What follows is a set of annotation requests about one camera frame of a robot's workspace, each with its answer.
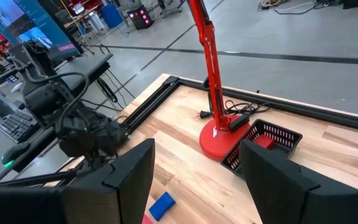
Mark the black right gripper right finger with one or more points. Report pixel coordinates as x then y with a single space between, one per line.
278 186

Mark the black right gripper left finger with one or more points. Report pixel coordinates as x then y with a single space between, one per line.
123 186

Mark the red rectangular block charger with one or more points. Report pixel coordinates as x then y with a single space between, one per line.
264 141

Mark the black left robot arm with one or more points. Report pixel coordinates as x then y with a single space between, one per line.
82 130

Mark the translucent pink plastic bin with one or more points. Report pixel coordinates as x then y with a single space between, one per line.
146 220

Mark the blue rectangular block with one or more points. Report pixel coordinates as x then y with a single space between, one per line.
162 206

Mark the black plastic slotted basket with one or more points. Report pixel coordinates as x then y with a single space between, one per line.
278 132

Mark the black metal strut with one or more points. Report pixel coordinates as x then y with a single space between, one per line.
33 180

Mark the black computer mouse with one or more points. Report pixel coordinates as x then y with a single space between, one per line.
15 153

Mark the black computer keyboard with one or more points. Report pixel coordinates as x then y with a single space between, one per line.
19 126

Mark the black side desk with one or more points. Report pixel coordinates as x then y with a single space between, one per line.
85 68

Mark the red desk lamp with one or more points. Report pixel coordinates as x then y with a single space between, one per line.
211 62

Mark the black box with pink lights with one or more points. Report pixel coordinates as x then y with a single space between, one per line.
140 17

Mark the blue storage bin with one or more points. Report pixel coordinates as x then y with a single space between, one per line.
112 15

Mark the large blue display screen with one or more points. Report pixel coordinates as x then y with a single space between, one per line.
33 28

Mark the black table frame rail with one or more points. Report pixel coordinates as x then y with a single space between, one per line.
154 102

